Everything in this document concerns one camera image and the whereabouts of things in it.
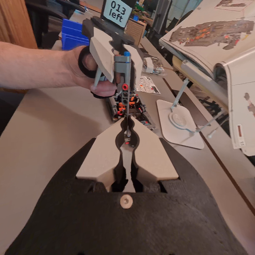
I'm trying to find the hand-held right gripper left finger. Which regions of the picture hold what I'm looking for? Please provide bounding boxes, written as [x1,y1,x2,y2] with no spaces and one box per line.
[76,118,127,188]

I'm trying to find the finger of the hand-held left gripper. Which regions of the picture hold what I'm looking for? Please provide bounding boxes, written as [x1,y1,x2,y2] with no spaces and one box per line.
[123,44,144,81]
[89,26,115,84]

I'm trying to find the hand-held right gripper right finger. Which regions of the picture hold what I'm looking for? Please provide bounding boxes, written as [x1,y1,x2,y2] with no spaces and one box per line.
[129,116,179,186]

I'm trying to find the grey lego cross-hole connector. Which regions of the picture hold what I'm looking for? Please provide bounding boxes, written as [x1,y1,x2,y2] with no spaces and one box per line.
[114,54,132,74]

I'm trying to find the dark grey lego connector beam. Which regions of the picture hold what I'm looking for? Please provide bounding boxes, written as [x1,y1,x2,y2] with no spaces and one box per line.
[121,83,130,106]

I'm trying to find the grey lego wing panel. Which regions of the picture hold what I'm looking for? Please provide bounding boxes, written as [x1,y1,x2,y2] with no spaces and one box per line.
[120,53,132,148]

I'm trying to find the grey lego car model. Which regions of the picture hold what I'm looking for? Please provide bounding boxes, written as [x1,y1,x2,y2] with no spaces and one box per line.
[105,89,156,131]

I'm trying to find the person's left forearm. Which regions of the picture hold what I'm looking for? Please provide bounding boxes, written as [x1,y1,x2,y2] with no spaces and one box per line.
[0,41,73,90]

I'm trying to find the lego sticker sheet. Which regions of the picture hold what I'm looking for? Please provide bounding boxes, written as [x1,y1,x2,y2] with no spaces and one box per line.
[136,75,161,94]

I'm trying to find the lego instruction booklet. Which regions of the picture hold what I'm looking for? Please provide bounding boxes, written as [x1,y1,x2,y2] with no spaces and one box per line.
[159,0,255,156]

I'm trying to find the person's left hand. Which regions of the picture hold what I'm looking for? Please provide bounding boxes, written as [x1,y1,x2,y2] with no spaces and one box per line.
[67,45,118,98]

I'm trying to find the clear plastic parts bags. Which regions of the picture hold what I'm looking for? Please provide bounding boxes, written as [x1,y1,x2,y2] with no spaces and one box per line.
[142,56,166,75]

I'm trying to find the brown cardboard box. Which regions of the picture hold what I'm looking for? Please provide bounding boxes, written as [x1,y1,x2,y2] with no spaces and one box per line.
[125,18,147,46]

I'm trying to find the blue plastic bin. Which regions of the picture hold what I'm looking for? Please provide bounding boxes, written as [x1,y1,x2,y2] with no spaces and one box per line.
[62,18,84,37]

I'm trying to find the white book stand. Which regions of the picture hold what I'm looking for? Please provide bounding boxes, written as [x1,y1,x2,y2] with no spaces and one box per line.
[156,60,228,150]

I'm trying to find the black chair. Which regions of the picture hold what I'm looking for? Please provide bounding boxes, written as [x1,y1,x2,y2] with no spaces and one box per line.
[25,0,86,48]

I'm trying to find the white cable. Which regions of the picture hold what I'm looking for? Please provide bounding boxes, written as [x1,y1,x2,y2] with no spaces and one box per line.
[207,118,229,139]

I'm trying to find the wooden post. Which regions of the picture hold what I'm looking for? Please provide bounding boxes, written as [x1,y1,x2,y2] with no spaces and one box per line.
[0,0,38,49]

